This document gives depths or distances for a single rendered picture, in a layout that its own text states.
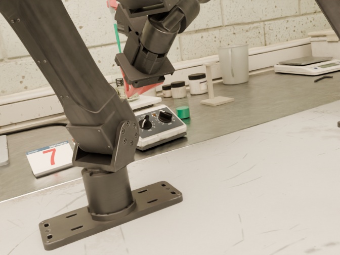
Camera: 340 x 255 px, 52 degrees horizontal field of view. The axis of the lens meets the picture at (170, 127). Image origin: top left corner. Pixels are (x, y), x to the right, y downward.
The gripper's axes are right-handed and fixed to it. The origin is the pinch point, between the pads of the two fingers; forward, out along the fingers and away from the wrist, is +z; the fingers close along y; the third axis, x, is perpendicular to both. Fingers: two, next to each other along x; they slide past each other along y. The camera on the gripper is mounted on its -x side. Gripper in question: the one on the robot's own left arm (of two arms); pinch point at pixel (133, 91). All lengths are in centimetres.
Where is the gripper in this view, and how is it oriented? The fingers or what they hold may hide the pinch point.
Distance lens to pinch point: 72.9
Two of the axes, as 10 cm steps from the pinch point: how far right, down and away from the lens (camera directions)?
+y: -8.1, 2.6, -5.2
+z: -3.4, 5.1, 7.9
